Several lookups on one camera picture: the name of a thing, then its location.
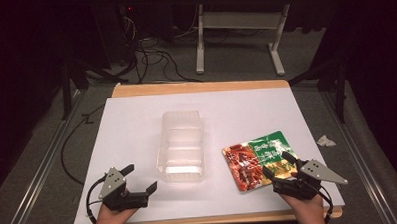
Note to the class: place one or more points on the person's left hand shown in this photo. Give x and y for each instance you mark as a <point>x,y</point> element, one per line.
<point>108,220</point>

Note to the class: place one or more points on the person's right hand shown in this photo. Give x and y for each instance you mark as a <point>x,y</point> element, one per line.
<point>308,211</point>

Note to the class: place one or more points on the red and green snack packet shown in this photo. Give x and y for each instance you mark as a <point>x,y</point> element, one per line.
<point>248,160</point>

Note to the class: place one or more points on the white paper sheet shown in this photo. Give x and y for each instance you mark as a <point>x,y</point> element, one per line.
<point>137,137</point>

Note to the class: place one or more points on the crumpled white paper scrap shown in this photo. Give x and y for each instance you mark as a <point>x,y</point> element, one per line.
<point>326,141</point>

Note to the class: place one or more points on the white metal desk frame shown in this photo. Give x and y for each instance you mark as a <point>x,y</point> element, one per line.
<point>240,19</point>

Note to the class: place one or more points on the clear plastic container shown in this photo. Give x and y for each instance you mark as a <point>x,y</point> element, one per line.
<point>181,149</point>

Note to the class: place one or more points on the dark computer tower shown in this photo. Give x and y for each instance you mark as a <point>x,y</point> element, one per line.
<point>117,34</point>

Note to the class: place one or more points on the metal floor rail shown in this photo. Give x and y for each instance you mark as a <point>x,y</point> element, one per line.
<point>362,166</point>
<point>38,174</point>

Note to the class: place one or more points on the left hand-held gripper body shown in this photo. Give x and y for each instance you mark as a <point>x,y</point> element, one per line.
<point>113,183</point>

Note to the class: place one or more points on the black metal stand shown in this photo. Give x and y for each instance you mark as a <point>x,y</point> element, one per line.
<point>339,87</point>
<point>65,86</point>

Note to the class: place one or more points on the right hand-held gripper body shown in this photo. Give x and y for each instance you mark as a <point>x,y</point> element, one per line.
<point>317,173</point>

